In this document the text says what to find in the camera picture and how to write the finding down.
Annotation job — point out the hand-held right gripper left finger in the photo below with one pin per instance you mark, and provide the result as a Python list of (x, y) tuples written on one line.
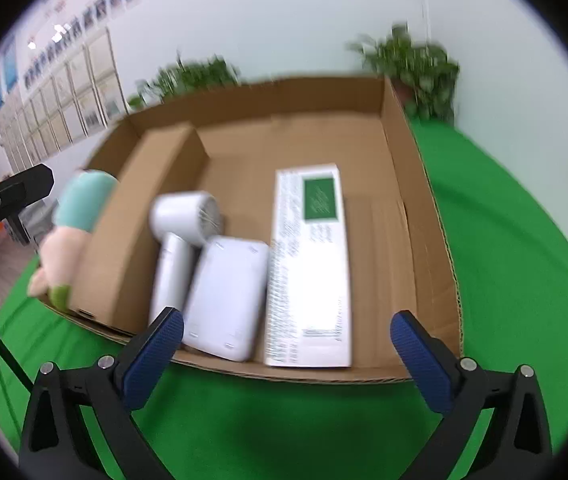
[(156, 350)]

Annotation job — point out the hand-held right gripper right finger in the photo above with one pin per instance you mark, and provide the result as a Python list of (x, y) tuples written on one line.
[(421, 360)]

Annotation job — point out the teal pink plush toy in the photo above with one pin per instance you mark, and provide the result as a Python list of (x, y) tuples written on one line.
[(81, 200)]

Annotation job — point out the white power bank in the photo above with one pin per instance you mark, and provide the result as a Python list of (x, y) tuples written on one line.
[(229, 295)]

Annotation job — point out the white box green label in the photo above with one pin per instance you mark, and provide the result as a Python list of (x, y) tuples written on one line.
[(309, 285)]

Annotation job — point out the white handheld hair dryer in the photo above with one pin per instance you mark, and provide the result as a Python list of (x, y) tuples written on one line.
[(183, 215)]

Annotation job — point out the green tablecloth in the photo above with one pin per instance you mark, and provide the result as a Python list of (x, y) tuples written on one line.
[(504, 240)]

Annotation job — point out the potted green plant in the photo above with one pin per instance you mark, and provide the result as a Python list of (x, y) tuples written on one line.
[(414, 75), (188, 77)]

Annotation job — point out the framed wall certificates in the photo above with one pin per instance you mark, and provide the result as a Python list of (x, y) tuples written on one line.
[(73, 95)]

